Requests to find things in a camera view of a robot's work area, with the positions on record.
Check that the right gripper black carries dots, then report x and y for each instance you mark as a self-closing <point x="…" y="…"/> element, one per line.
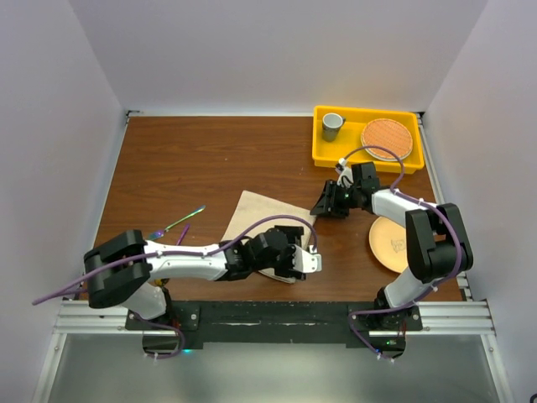
<point x="326" y="207"/>

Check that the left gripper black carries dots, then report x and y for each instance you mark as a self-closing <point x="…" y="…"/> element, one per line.
<point x="287" y="269"/>

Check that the beige cloth napkin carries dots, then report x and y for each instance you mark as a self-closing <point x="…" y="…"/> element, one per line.
<point x="259" y="231"/>

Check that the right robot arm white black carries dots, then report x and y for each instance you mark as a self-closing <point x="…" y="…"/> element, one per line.
<point x="437" y="245"/>

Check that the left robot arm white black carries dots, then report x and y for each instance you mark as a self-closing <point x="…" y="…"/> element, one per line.
<point x="122" y="270"/>

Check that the golden round plate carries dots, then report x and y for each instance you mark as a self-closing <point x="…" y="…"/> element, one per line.
<point x="387" y="241"/>

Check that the yellow plastic tray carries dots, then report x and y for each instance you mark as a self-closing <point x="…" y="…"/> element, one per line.
<point x="327" y="154"/>

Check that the grey ceramic mug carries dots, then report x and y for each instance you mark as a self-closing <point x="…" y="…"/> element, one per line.
<point x="331" y="126"/>

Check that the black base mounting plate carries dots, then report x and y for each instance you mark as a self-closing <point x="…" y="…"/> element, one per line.
<point x="344" y="322"/>

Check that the orange woven coaster plate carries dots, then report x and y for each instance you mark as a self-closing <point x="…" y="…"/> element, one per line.
<point x="388" y="134"/>

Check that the gold purple spoon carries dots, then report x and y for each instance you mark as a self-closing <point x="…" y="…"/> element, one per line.
<point x="163" y="281"/>

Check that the iridescent fork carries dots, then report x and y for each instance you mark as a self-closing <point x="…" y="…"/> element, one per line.
<point x="161" y="232"/>

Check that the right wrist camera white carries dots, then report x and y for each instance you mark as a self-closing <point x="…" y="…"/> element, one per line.
<point x="345" y="177"/>

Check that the aluminium frame rail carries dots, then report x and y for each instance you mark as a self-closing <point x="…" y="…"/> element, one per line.
<point x="454" y="318"/>

